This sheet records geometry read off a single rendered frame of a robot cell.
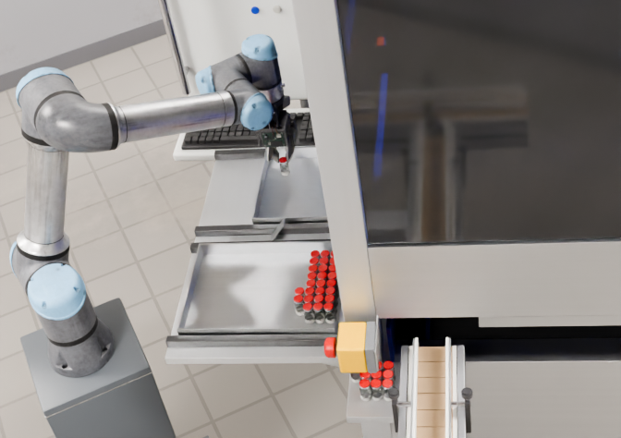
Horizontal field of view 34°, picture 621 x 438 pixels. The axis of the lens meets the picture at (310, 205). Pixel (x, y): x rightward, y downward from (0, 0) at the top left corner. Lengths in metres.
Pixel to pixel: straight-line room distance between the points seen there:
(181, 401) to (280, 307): 1.09
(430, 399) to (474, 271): 0.27
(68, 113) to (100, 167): 2.17
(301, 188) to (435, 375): 0.71
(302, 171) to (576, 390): 0.87
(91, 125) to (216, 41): 0.90
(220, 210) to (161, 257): 1.25
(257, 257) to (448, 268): 0.61
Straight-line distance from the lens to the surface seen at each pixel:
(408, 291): 1.96
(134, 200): 4.02
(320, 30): 1.59
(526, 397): 2.21
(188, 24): 2.87
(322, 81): 1.65
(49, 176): 2.23
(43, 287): 2.27
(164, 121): 2.11
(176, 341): 2.23
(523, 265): 1.91
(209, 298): 2.31
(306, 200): 2.50
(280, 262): 2.35
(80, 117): 2.06
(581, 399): 2.23
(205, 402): 3.27
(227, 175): 2.62
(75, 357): 2.35
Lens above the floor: 2.53
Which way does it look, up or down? 42 degrees down
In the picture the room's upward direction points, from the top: 10 degrees counter-clockwise
